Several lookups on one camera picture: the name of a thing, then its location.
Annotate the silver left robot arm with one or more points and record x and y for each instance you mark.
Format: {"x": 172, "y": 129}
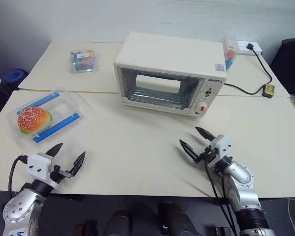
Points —
{"x": 19, "y": 209}

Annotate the toy hamburger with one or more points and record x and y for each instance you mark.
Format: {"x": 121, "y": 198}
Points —
{"x": 33, "y": 120}

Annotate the clear box of colourful items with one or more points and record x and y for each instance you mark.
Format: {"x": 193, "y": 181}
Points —
{"x": 84, "y": 61}

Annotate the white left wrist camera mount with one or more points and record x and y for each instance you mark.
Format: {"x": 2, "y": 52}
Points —
{"x": 39, "y": 164}

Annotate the black power plug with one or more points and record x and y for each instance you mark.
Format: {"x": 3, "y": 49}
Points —
{"x": 251, "y": 46}

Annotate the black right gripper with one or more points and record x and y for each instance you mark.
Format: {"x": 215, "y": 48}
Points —
{"x": 207, "y": 154}

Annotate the tall clear plastic box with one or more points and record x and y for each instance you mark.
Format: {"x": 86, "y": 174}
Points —
{"x": 229, "y": 46}

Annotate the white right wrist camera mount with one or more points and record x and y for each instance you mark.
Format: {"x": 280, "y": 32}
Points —
{"x": 221, "y": 145}

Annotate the white power strip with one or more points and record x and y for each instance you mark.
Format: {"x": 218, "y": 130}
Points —
{"x": 243, "y": 48}

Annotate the cream toaster oven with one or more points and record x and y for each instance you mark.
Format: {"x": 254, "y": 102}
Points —
{"x": 167, "y": 54}

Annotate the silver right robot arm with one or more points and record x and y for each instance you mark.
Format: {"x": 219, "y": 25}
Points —
{"x": 243, "y": 182}

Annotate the black chair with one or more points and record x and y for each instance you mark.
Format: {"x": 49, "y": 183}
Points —
{"x": 290, "y": 66}

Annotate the blue water jug cap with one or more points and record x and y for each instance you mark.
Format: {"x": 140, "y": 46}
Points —
{"x": 13, "y": 76}

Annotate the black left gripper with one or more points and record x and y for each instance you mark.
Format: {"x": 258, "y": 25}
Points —
{"x": 57, "y": 175}

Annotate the clear plastic container blue strips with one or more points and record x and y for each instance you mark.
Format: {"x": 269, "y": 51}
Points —
{"x": 64, "y": 105}

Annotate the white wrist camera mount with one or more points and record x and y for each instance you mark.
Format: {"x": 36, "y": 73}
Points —
{"x": 221, "y": 145}
{"x": 39, "y": 164}

